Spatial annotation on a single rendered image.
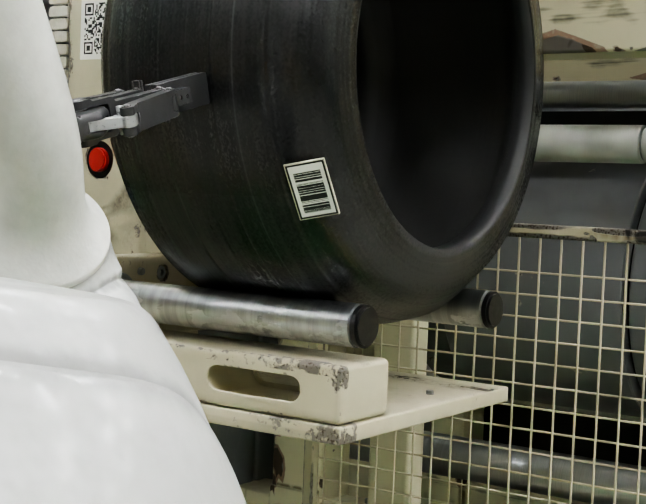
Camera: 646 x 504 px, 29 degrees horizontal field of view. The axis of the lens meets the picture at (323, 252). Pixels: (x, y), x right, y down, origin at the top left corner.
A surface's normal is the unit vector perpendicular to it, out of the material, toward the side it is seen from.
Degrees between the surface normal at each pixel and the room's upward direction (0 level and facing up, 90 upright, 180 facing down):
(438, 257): 101
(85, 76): 90
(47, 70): 90
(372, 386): 90
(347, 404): 90
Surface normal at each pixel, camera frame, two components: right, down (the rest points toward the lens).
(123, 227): -0.57, 0.02
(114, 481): 0.69, -0.36
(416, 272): 0.77, 0.24
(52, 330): 0.62, -0.60
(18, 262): 0.09, 0.06
